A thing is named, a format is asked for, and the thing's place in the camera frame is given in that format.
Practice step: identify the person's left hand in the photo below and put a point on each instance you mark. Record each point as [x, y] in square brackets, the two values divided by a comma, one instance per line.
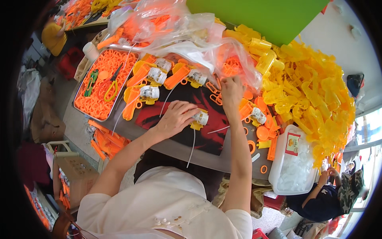
[174, 118]

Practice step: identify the person's right hand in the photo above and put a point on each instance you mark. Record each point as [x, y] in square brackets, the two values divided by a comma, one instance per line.
[231, 94]

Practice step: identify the person's right fingers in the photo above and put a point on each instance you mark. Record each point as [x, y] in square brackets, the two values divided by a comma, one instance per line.
[231, 81]

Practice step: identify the yellow toy part white gearbox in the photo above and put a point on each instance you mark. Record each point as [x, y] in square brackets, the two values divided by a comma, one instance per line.
[201, 119]

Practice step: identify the clear bag of orange rings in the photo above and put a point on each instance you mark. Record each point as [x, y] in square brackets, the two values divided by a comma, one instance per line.
[235, 61]

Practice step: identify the orange trigger loops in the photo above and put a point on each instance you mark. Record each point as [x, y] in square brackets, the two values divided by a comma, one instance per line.
[215, 95]

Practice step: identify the black and red mat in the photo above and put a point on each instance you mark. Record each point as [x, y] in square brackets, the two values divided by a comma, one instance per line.
[206, 101]

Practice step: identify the orange and yellow toy gun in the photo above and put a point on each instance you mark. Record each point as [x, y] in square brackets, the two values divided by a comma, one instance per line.
[179, 77]
[161, 63]
[132, 103]
[140, 77]
[247, 110]

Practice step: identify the orange plastic cap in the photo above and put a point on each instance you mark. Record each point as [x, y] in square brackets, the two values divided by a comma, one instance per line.
[261, 104]

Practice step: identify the white thin tube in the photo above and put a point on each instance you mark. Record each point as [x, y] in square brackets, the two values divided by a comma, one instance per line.
[192, 148]
[122, 115]
[219, 129]
[167, 98]

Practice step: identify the orange plastic disc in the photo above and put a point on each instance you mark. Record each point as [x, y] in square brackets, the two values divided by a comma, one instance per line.
[262, 133]

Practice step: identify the green board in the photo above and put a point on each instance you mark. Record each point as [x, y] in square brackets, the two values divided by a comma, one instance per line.
[262, 18]

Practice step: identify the small yellow plastic piece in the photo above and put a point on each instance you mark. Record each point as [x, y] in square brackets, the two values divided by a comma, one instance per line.
[264, 144]

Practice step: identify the heap of clear plastic bags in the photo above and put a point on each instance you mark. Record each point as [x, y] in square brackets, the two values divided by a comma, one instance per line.
[179, 33]

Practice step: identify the orange barrel piece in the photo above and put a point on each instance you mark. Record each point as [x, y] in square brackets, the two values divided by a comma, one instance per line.
[272, 149]

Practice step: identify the heap of yellow plastic parts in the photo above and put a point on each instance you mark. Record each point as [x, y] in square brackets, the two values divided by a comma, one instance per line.
[310, 92]

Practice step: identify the short white tube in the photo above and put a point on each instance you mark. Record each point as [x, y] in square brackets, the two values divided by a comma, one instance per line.
[255, 157]

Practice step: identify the person's legs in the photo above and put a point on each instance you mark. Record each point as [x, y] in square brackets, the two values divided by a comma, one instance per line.
[179, 162]

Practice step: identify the white tub of clear parts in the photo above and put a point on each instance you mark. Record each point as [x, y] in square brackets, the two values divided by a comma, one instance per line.
[294, 170]

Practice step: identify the beige bag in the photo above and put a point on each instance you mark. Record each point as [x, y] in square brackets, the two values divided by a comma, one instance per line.
[256, 197]

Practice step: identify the red and yellow scissors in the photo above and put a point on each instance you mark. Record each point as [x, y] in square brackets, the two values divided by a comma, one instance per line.
[111, 86]

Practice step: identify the orange barrel pieces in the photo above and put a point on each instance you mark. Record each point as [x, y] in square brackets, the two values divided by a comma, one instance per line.
[110, 40]

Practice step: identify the metal tray of orange rings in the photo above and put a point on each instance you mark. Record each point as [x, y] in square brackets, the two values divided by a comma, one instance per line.
[98, 103]

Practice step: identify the pile of orange plastic bars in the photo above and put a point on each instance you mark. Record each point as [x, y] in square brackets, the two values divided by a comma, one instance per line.
[107, 140]

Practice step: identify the green plastic tool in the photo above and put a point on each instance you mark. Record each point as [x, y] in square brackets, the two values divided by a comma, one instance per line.
[90, 83]

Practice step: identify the white cup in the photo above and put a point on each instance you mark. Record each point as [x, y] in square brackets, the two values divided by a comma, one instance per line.
[90, 51]

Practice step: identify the person's body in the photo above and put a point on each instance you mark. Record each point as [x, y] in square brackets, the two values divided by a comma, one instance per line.
[155, 206]

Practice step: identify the red plastic stool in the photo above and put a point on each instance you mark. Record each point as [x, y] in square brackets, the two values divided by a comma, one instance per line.
[70, 62]

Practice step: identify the table with orange parts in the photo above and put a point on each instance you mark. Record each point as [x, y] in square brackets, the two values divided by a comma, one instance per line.
[79, 12]

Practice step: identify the cardboard carton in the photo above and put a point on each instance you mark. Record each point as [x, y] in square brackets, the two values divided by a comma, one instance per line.
[77, 176]

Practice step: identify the beige plastic stool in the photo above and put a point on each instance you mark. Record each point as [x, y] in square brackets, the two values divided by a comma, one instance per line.
[59, 148]

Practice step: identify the brown paper sacks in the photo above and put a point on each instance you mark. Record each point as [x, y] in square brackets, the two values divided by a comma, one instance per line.
[44, 116]

